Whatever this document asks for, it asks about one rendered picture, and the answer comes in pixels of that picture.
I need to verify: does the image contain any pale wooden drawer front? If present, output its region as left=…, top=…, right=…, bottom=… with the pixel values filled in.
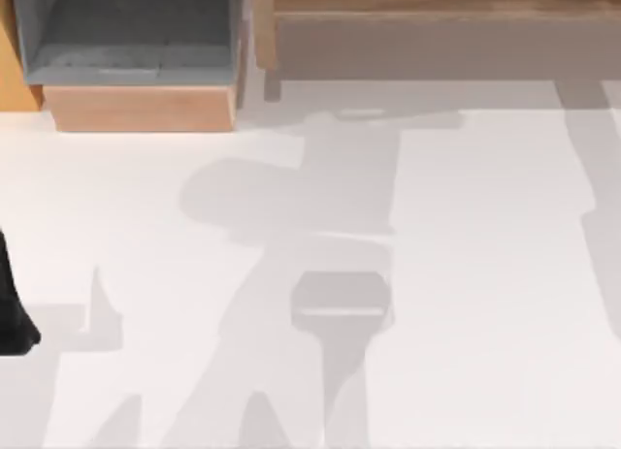
left=42, top=83, right=239, bottom=133

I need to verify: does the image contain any grey pierced drawer inside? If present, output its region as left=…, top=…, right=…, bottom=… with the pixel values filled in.
left=13, top=0, right=242, bottom=87

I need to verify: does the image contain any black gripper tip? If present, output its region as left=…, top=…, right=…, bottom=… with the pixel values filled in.
left=0, top=231, right=42, bottom=358

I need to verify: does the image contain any wooden cupboard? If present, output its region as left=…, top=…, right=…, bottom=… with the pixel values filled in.
left=0, top=0, right=46, bottom=113

